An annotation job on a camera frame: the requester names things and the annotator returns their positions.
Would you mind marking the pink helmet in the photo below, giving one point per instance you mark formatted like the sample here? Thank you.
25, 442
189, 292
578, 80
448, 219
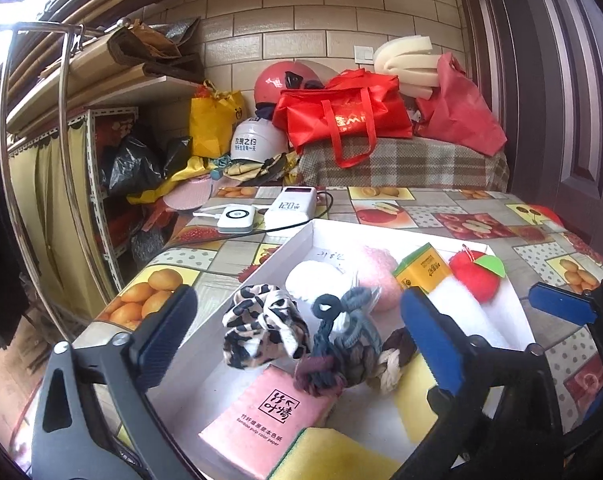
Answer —
276, 82

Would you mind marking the white foam roll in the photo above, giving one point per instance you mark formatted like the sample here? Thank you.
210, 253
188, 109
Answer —
406, 60

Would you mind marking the yellow shopping bag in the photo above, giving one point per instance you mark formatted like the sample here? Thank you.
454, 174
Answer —
209, 125

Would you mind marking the yellow green scouring sponge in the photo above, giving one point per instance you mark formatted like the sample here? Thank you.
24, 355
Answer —
326, 455

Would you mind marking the small white power bank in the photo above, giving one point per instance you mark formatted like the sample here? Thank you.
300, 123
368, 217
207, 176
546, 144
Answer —
236, 218

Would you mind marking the steel pipe clothes rack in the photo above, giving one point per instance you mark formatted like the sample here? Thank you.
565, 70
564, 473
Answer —
81, 26

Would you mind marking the pink tissue pack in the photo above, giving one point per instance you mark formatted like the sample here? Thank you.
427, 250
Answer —
261, 420

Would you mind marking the brown plaid cloth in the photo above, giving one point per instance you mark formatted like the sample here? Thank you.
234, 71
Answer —
406, 165

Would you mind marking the leopard print scrunchie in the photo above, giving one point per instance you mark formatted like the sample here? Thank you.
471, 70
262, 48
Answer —
261, 330

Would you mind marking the white helmet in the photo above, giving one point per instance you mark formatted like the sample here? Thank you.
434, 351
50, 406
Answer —
256, 137

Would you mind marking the white tray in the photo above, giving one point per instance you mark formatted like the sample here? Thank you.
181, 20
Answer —
331, 237

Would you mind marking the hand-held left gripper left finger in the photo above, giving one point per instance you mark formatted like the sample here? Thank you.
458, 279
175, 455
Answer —
166, 330

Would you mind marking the red plastic bag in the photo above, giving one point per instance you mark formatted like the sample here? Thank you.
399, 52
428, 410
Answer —
461, 110

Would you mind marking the yellow black patterned cloth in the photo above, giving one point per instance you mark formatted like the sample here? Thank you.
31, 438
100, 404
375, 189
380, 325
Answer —
261, 170

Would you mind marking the pink visor hat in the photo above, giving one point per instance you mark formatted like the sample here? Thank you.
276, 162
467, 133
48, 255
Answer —
186, 195

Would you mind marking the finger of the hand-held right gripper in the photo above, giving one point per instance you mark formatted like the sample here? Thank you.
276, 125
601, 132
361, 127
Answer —
561, 305

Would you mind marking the red tote bag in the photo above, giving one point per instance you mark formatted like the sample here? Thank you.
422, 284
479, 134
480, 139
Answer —
351, 110

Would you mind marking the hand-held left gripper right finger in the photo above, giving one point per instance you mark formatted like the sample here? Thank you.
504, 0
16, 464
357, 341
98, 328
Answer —
431, 340

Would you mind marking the pink fluffy cloth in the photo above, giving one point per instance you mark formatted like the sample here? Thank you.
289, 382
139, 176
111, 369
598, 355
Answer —
381, 275

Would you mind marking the white towel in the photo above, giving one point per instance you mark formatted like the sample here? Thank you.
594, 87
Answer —
471, 305

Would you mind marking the black plastic bag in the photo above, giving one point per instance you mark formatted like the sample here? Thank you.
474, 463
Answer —
131, 165
176, 152

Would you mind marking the brown folded bags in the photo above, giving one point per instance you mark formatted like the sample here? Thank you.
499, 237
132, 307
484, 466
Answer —
141, 45

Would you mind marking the white round puff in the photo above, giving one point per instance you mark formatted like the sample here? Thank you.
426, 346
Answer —
314, 280

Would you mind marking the beige hat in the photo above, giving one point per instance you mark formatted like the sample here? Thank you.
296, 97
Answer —
321, 72

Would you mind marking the wooden shelf boards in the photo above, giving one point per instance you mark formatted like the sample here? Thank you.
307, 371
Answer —
131, 90

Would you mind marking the dark foil bag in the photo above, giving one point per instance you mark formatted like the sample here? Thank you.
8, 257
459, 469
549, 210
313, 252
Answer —
184, 30

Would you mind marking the pale yellow foam sponge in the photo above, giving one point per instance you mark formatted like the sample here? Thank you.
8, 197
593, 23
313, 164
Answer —
414, 385

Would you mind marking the yellow green paper packet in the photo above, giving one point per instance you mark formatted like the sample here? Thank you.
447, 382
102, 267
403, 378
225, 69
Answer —
426, 267

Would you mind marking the large white power bank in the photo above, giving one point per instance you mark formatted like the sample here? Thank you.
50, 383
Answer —
291, 210

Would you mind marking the beige curtain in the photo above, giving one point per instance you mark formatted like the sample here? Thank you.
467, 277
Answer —
46, 210

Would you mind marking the white wall switch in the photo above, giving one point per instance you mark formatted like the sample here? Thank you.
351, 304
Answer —
364, 54

